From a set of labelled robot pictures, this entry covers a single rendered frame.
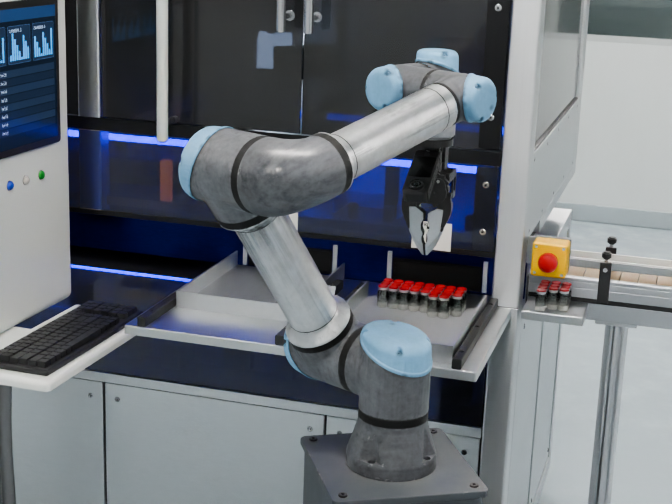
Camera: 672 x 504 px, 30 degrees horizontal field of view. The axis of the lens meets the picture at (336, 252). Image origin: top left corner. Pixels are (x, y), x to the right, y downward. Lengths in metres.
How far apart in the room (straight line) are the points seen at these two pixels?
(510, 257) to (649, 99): 4.61
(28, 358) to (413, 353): 0.82
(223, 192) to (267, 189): 0.08
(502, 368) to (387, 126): 0.95
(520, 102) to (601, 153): 4.69
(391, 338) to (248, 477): 1.03
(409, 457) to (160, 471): 1.12
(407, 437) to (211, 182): 0.54
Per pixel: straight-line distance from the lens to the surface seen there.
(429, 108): 1.96
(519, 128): 2.58
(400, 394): 2.02
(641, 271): 2.75
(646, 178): 7.26
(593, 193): 7.30
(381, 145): 1.87
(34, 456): 3.21
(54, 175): 2.80
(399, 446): 2.05
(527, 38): 2.56
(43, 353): 2.50
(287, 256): 1.95
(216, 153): 1.83
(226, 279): 2.78
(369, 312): 2.58
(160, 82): 2.71
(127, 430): 3.06
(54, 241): 2.83
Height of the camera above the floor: 1.68
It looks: 15 degrees down
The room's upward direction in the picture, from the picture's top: 2 degrees clockwise
